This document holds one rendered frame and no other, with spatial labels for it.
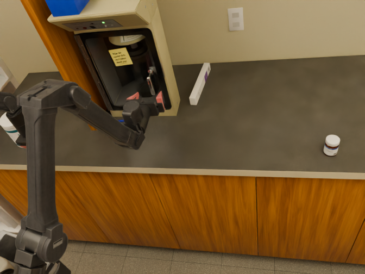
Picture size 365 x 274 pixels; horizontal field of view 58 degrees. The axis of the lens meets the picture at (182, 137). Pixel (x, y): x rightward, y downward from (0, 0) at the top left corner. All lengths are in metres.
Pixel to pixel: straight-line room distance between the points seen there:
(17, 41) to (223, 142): 1.36
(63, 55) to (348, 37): 1.28
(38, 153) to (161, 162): 0.64
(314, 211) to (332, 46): 0.79
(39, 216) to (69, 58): 0.74
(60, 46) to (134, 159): 0.53
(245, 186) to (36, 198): 0.85
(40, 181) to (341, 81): 1.31
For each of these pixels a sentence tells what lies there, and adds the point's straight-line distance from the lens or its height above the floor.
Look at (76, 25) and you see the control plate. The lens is 1.27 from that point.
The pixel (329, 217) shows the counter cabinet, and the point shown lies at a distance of 1.62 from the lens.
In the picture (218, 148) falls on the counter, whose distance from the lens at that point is 1.35.
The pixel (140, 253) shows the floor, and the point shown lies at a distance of 2.24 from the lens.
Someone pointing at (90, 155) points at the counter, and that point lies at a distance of 1.50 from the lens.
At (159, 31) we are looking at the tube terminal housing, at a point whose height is 1.33.
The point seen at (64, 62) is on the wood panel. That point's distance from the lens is 1.41.
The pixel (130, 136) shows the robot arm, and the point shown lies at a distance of 1.11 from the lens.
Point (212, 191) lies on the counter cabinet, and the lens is 1.46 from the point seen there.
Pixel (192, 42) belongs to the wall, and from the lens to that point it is 1.78.
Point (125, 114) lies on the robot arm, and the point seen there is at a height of 1.24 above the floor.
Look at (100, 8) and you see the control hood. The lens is 1.20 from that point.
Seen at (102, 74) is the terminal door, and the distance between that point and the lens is 1.45.
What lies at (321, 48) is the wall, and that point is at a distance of 1.81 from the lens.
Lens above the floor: 1.96
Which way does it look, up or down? 46 degrees down
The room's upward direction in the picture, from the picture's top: 15 degrees counter-clockwise
